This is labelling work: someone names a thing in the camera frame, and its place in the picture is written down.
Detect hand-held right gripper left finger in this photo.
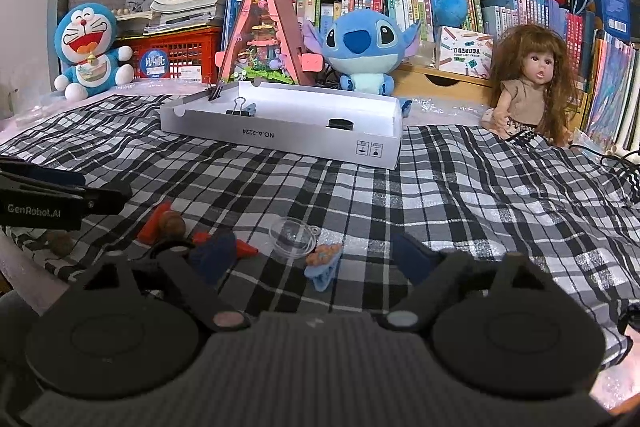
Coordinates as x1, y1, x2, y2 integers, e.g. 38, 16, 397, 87
75, 232, 252, 333

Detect wooden drawer box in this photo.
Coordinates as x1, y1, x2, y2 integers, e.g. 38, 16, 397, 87
394, 62, 495, 102

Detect black cables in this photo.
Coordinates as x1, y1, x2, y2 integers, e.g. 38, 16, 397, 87
505, 129, 640, 208

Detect red plastic crate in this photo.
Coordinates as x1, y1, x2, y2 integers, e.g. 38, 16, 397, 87
117, 27, 224, 82

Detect red toy chili pepper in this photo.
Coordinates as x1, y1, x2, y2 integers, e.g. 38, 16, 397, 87
137, 202, 173, 244
192, 232, 259, 259

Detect black white plaid cloth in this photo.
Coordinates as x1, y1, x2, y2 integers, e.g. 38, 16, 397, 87
0, 94, 640, 368

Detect blue cat plush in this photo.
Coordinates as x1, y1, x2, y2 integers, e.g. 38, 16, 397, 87
54, 3, 135, 101

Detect white lamp pole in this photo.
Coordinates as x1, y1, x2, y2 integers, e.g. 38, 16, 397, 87
614, 0, 640, 158

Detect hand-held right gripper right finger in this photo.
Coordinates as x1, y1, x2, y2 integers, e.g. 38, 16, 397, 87
377, 234, 566, 333

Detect row of colourful thin books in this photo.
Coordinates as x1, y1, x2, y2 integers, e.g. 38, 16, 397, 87
582, 32, 640, 148

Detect blue cookie print clip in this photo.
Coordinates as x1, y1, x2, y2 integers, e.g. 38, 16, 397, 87
304, 244, 343, 293

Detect pink triangular model house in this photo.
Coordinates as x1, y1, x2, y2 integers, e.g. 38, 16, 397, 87
215, 0, 324, 88

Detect round blue tag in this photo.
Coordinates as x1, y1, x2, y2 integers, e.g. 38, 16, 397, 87
137, 48, 171, 80

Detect row of shelf books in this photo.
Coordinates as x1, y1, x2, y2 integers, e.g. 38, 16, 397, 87
290, 0, 597, 75

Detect brown walnut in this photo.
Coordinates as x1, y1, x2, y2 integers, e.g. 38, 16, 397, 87
47, 231, 75, 257
159, 213, 186, 238

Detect white cardboard box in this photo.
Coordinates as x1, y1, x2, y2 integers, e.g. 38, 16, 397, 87
160, 80, 403, 170

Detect white printed carton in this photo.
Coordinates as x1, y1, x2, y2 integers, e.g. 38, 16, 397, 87
436, 26, 494, 76

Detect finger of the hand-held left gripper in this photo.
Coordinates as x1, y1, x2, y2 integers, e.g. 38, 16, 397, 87
0, 159, 87, 188
0, 173, 133, 215

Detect row of thin blue books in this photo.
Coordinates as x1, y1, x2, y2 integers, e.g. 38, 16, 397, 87
222, 0, 261, 78

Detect blue alien plush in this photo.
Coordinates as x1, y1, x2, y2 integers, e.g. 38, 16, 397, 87
302, 9, 422, 96

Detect long haired doll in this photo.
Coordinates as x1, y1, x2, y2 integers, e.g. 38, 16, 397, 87
482, 24, 584, 148

